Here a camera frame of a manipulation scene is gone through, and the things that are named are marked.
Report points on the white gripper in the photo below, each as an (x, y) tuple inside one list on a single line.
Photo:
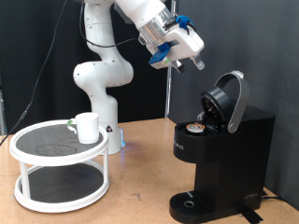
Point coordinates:
[(187, 42)]

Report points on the white coffee pod orange rim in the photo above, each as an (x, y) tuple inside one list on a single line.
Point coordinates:
[(195, 127)]

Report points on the black Keurig coffee machine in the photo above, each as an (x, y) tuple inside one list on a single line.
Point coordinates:
[(236, 155)]

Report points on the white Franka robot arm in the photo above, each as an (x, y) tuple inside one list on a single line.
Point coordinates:
[(99, 74)]

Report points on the grey partition panel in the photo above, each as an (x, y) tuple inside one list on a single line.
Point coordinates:
[(280, 93)]

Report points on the white ceramic mug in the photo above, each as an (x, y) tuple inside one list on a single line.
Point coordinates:
[(88, 129)]

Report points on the white two-tier turntable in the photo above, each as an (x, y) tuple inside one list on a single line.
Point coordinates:
[(59, 159)]

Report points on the black tape strip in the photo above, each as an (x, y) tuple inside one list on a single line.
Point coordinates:
[(250, 216)]

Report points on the black backdrop curtain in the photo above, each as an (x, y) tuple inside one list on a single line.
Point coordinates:
[(18, 46)]

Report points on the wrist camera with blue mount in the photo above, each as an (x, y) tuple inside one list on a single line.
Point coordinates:
[(159, 57)]

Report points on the grey metal frame post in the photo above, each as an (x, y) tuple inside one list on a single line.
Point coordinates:
[(1, 118)]

